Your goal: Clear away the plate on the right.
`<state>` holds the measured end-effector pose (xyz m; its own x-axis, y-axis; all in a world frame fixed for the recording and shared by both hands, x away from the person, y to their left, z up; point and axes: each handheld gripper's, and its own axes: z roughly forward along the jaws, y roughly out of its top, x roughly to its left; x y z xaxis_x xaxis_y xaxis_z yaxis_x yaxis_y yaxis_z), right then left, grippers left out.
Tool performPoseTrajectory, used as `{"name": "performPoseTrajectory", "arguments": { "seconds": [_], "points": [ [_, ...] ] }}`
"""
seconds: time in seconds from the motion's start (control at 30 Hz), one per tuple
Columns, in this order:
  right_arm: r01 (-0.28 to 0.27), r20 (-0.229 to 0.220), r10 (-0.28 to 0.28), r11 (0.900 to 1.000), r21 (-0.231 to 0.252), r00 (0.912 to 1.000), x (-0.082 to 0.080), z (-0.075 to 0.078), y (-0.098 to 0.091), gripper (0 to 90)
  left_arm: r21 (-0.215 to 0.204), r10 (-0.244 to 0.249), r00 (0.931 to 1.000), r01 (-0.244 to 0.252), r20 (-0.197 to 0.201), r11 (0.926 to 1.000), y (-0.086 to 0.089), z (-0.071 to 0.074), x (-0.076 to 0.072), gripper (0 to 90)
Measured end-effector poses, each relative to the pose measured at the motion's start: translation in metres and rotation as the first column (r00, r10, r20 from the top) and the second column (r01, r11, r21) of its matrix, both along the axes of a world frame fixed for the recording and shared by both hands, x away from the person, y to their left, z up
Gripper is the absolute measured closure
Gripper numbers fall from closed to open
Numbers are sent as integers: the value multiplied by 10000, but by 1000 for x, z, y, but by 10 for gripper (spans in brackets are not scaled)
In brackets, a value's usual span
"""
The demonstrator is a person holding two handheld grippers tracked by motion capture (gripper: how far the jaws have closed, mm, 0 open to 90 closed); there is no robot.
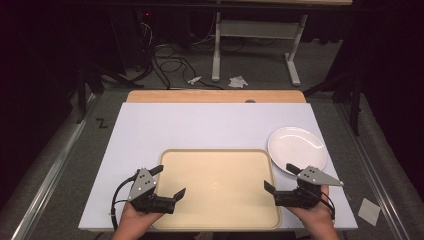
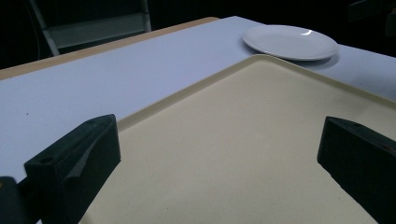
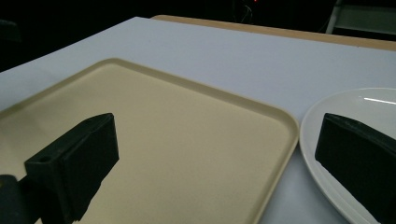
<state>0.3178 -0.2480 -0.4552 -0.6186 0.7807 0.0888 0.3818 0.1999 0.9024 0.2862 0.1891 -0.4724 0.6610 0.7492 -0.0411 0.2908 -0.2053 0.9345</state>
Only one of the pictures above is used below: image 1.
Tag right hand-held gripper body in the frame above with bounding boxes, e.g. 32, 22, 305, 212
273, 165, 345, 210

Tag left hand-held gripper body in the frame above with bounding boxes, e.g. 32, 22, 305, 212
127, 167, 177, 215

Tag white round plate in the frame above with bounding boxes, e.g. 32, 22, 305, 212
267, 126, 328, 176

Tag person's right hand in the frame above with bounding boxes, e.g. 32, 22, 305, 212
287, 184, 340, 240

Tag person's left hand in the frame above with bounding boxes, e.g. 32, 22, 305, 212
111, 201, 164, 240

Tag beige plastic tray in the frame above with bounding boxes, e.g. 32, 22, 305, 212
152, 148, 282, 231

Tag white table cover board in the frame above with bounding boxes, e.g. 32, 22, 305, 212
78, 102, 358, 232

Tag white paper square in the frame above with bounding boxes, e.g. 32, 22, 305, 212
357, 197, 382, 227

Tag wooden table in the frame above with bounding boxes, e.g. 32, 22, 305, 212
125, 89, 307, 104

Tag black metal stand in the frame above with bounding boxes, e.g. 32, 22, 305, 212
303, 66, 363, 137
74, 61, 144, 125

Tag crumpled white paper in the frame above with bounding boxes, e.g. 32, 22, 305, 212
228, 75, 249, 89

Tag dark computer tower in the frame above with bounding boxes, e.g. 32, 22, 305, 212
109, 9, 193, 73

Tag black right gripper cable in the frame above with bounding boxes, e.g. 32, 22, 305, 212
318, 190, 336, 221

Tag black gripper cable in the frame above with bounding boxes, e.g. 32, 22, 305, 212
318, 190, 336, 221
110, 172, 139, 232

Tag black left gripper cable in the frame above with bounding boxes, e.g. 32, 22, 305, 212
110, 172, 139, 232

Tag metal floor rail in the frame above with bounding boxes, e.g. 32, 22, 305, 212
334, 103, 411, 240
9, 93, 101, 240

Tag black floor cables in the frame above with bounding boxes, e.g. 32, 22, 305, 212
134, 43, 226, 91

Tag white metal desk frame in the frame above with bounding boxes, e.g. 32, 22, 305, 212
211, 12, 308, 87

